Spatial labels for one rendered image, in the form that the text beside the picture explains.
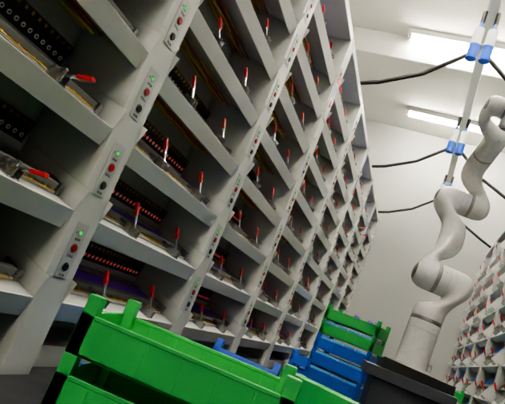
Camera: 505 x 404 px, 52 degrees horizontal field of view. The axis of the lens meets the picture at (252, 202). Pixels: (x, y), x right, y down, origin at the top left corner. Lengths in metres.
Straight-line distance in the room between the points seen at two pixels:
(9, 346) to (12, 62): 0.55
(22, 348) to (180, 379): 0.55
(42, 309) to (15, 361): 0.11
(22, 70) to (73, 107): 0.14
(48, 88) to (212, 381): 0.59
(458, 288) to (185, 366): 1.58
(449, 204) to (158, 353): 1.78
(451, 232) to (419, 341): 0.47
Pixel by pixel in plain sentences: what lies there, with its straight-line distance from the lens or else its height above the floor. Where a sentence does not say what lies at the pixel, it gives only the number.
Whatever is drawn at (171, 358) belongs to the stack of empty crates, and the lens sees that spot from 0.71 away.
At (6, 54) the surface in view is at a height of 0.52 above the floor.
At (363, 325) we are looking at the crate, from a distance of 2.80.
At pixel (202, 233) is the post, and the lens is 1.77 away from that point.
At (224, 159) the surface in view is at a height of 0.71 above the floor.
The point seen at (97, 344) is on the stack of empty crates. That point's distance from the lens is 0.73.
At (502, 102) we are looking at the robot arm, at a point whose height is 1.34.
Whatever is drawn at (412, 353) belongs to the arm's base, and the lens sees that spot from 2.10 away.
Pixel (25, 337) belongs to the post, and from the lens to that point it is 1.19.
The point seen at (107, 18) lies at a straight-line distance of 1.11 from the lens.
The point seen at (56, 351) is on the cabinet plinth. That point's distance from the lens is 1.37.
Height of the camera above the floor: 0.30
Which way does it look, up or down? 11 degrees up
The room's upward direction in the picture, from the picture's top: 22 degrees clockwise
